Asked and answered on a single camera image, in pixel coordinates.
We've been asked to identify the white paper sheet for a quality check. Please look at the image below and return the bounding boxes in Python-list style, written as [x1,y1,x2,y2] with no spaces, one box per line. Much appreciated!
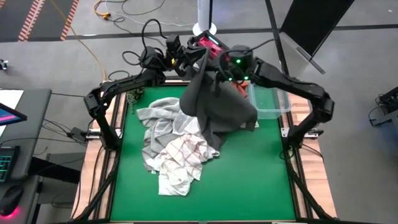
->
[0,89,25,138]

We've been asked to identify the black table frame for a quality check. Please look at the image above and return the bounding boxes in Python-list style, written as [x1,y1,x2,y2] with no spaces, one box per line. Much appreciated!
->
[101,79,310,223]

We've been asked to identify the dark grey towel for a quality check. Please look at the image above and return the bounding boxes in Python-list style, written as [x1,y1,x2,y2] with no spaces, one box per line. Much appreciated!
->
[179,49,259,151]

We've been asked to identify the orange cable with plug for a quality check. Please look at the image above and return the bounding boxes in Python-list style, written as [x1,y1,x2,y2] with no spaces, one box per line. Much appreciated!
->
[93,0,112,21]

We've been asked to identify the black panel board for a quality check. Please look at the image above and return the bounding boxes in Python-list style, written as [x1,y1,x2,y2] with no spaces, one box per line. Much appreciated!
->
[279,0,356,75]

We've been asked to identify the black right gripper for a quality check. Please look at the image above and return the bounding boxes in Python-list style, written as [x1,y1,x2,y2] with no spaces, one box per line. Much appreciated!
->
[188,29,231,63]

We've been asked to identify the yellow cable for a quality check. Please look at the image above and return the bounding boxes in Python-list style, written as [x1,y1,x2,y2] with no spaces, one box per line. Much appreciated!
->
[49,0,109,82]

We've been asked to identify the black computer mouse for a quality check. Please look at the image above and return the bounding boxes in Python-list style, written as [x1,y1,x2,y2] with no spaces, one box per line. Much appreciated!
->
[0,185,24,218]

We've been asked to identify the desk monitor screen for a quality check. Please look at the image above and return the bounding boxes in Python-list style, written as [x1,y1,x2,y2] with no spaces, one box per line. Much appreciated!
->
[0,102,28,127]

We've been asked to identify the white round-base pole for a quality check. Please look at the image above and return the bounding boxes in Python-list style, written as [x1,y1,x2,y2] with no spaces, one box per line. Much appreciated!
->
[192,0,218,37]

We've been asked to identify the clear plastic bin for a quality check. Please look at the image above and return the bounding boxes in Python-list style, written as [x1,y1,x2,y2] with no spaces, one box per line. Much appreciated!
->
[247,83,292,120]

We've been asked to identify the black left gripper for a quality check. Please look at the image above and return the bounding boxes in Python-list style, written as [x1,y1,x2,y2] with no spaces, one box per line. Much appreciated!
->
[164,45,208,77]

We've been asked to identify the light grey waffle towel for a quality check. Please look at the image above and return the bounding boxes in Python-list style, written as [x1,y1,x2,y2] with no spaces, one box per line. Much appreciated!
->
[136,96,187,172]

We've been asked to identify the black camera cable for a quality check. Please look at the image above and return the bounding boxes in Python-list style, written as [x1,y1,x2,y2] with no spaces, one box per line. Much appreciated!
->
[141,17,169,52]

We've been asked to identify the backlit black keyboard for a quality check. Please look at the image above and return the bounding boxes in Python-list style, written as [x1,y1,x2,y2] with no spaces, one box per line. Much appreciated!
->
[0,145,21,184]

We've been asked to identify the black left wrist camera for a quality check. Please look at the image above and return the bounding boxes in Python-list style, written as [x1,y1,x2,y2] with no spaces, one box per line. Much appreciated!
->
[165,33,182,54]

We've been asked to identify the white red-striped towel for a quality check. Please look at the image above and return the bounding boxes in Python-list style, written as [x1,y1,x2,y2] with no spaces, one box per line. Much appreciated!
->
[155,133,221,182]

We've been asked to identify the black power adapter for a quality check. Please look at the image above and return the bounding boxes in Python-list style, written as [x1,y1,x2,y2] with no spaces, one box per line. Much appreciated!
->
[68,126,88,143]

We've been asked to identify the green potted plant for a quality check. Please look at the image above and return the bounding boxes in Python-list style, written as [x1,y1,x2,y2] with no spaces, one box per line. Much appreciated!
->
[126,86,146,114]

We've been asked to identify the grey desk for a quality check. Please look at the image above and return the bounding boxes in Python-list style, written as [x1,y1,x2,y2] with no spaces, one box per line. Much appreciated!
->
[0,88,53,224]

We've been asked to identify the black equipment stand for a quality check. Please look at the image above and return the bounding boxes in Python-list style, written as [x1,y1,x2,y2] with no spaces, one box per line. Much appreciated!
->
[368,86,398,128]

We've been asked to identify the plain white towel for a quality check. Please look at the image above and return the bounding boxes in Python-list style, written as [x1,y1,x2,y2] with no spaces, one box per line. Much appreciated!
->
[144,110,203,197]

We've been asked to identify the orange towel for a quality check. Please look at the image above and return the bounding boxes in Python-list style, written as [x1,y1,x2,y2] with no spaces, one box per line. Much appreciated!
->
[233,80,250,95]

